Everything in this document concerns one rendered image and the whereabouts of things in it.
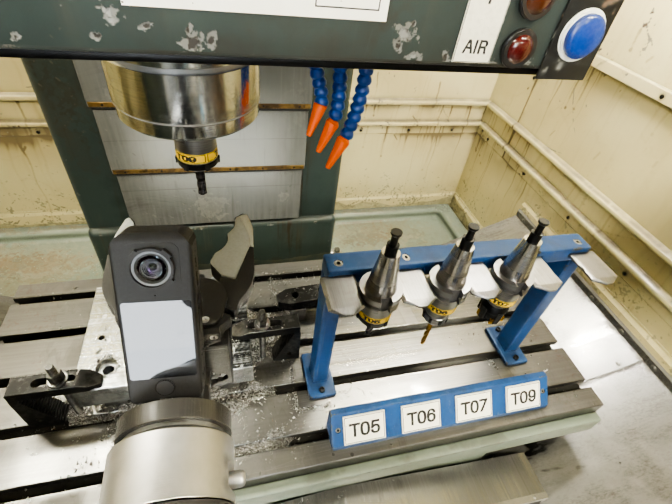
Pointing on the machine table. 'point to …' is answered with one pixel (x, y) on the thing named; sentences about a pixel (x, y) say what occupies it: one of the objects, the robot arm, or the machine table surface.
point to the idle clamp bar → (298, 299)
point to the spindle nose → (183, 98)
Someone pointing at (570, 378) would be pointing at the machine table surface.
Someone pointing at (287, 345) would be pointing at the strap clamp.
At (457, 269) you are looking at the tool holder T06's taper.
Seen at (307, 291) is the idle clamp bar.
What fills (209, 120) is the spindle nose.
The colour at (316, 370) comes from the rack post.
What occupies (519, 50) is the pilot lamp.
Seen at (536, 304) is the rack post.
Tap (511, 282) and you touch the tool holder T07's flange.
